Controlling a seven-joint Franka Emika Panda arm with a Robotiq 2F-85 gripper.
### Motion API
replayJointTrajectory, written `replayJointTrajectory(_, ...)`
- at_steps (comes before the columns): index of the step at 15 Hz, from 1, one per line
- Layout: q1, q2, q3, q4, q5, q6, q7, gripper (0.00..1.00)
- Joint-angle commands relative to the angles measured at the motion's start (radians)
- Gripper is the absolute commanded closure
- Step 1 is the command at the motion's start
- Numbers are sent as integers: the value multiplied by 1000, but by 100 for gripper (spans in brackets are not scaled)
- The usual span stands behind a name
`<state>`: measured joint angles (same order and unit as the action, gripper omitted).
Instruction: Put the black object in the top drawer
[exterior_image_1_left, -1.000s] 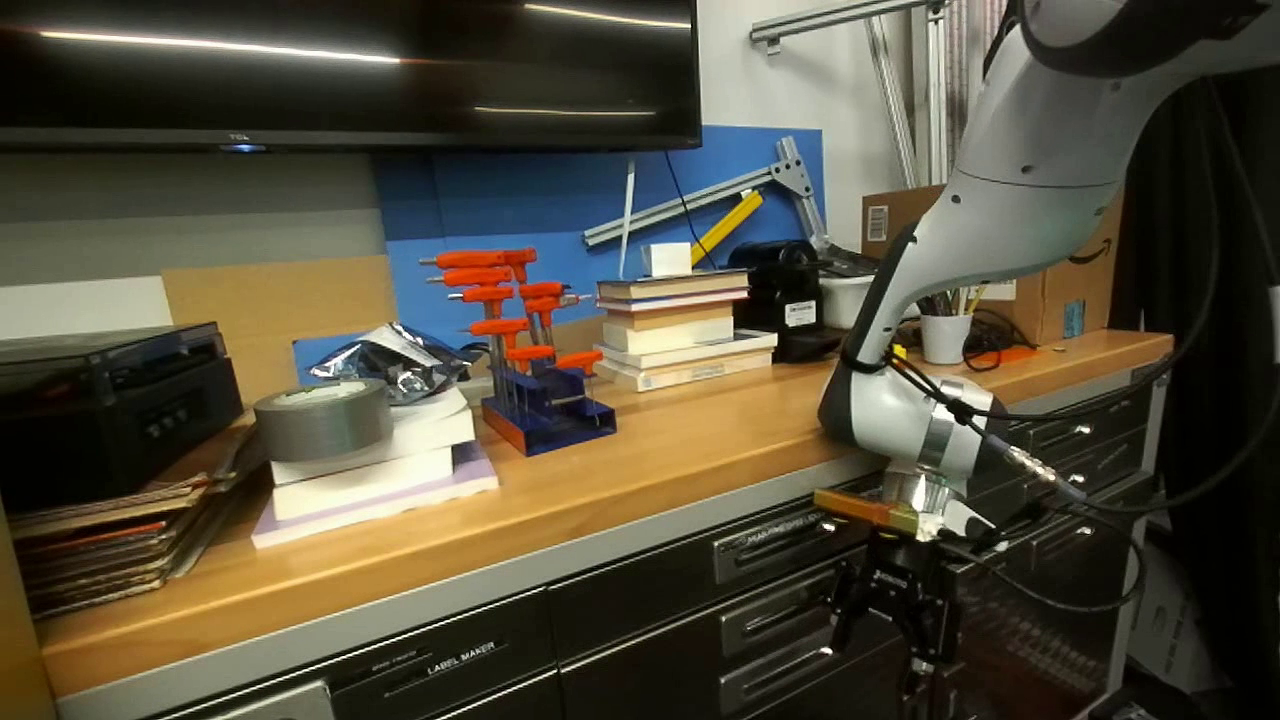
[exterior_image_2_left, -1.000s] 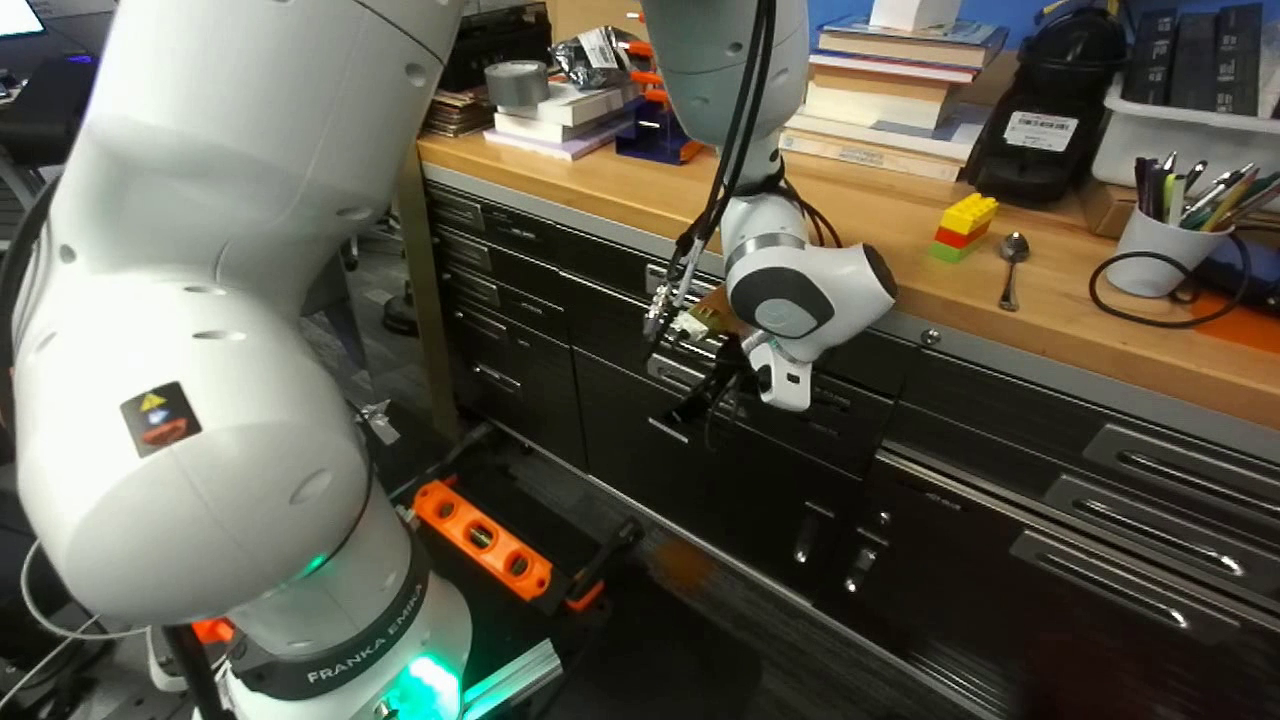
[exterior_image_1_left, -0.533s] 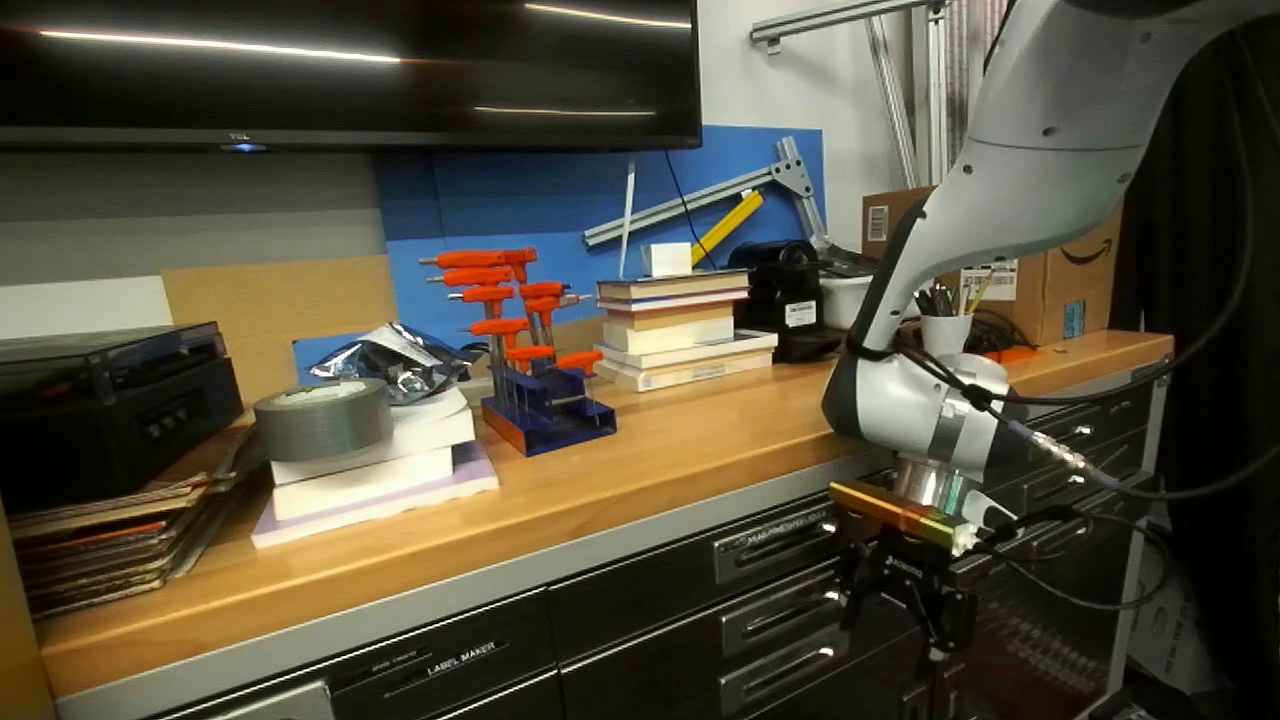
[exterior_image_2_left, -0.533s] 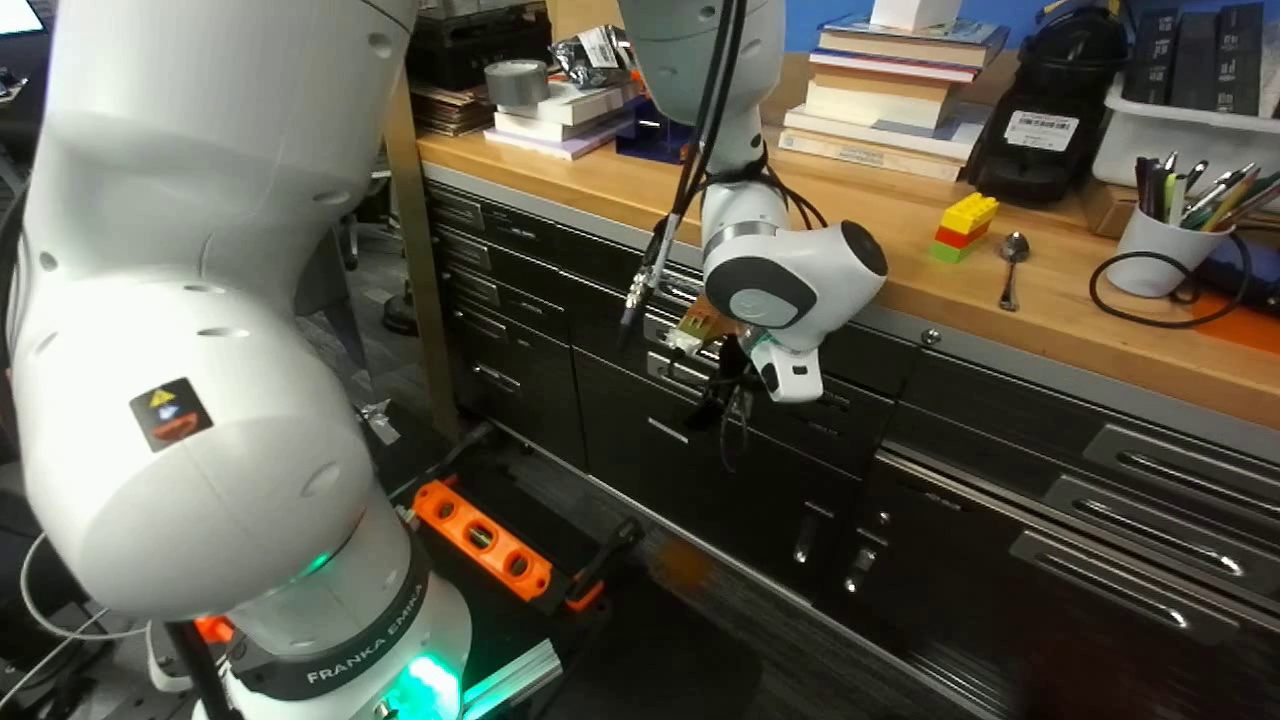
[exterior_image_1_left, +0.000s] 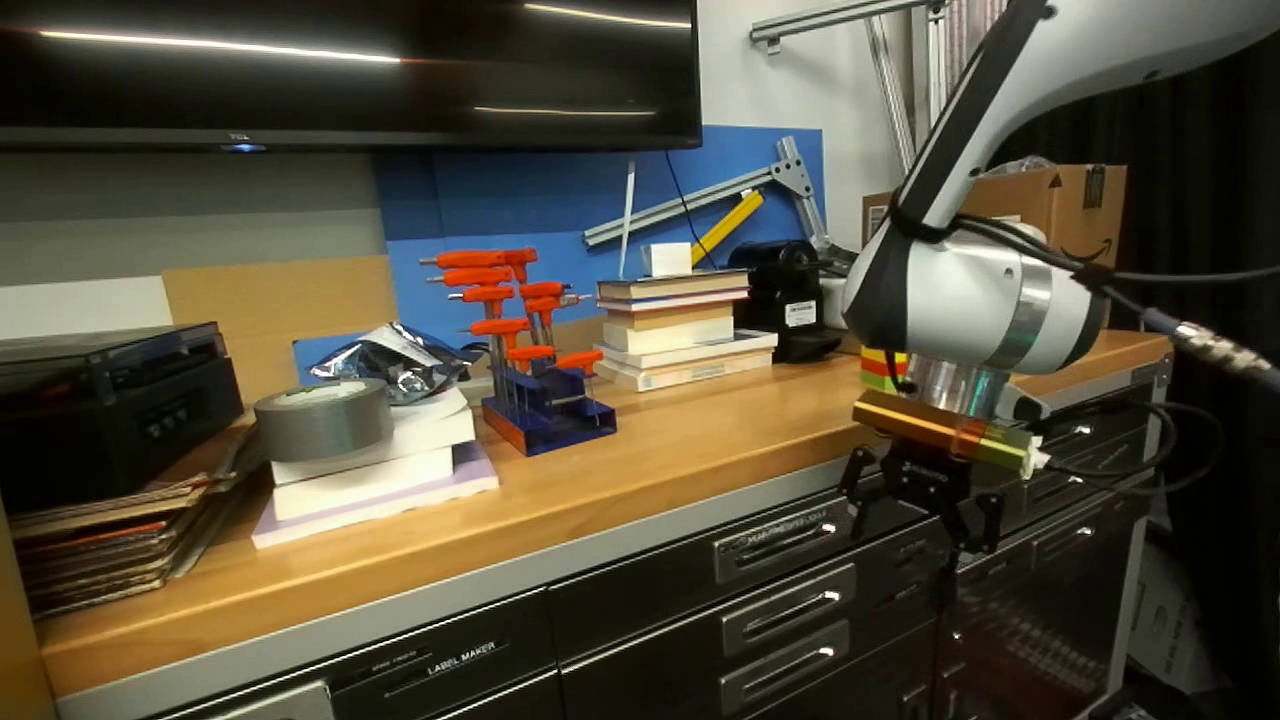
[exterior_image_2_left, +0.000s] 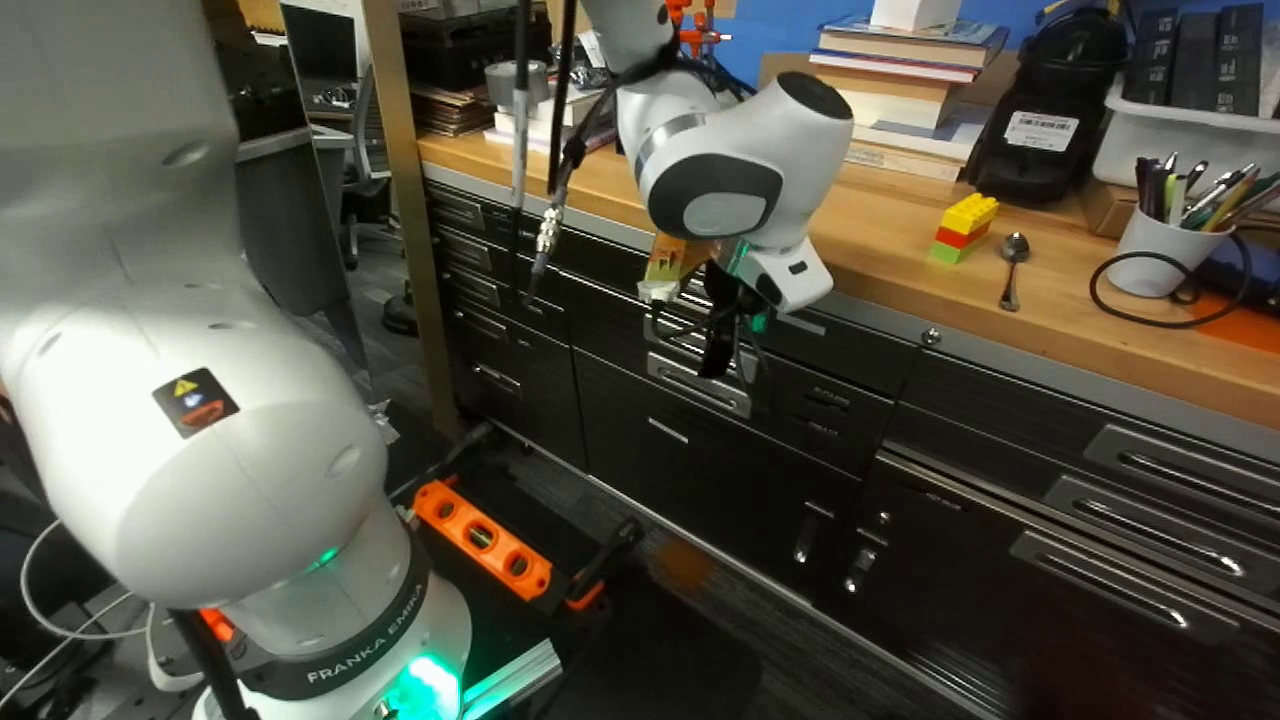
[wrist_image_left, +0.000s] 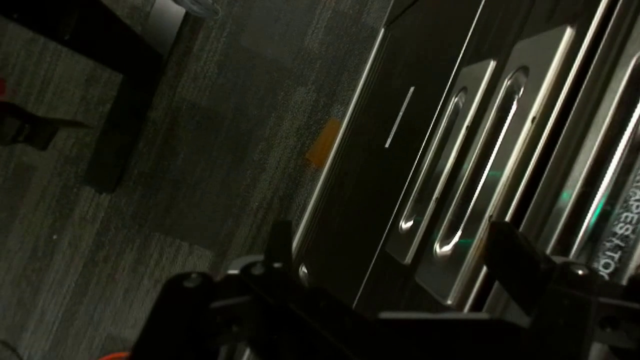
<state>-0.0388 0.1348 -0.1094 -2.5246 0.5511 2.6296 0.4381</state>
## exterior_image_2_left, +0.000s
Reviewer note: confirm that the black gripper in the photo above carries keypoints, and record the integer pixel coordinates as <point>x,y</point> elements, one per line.
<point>742,299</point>

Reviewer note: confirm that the black metal drawer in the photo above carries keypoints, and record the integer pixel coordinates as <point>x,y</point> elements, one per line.
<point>812,402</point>

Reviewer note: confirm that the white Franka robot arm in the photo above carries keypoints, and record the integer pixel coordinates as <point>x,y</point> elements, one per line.
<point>201,442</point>

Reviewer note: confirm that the black floor tool tray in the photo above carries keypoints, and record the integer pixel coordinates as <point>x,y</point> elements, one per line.
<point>563,534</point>

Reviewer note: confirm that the stack of white books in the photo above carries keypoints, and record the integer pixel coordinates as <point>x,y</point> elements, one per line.
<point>586,125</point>

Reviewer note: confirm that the stacked toy bricks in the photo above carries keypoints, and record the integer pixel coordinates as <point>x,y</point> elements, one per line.
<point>963,226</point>

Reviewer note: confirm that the orange spirit level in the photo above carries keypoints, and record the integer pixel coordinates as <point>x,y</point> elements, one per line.
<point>482,537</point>

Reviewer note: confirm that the metal spoon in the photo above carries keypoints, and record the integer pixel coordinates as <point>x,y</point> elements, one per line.
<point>1015,250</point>

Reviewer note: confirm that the stack of dark folders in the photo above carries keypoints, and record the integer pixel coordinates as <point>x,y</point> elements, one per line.
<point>450,108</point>

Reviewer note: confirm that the small white box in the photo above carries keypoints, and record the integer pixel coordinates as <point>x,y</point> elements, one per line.
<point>915,13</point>

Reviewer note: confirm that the black tool cabinet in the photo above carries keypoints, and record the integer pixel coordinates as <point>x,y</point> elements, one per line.
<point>1064,534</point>

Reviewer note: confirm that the black appliance with white label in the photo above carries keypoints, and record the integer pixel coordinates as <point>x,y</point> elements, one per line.
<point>1044,107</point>

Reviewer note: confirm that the white pen cup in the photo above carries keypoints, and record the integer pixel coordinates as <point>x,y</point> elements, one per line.
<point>1163,256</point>

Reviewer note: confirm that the black pen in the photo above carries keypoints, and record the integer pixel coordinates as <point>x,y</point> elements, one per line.
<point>1145,185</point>

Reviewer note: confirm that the green pen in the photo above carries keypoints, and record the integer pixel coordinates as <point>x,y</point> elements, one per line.
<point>1175,198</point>

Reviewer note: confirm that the white plastic bin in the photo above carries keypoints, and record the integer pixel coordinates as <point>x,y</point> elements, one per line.
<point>1175,146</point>

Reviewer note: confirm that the orange sheet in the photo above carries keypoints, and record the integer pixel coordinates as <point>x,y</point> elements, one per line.
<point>1244,333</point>

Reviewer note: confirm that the black boxes row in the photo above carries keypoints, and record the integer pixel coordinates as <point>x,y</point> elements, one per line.
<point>1201,63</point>

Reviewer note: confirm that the blue wall board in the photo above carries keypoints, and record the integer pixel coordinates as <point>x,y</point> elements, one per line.
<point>803,16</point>

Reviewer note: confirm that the grey duct tape roll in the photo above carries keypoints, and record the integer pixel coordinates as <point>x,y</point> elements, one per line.
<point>503,85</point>

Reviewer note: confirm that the wooden post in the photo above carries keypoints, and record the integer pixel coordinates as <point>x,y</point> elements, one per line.
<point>404,202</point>

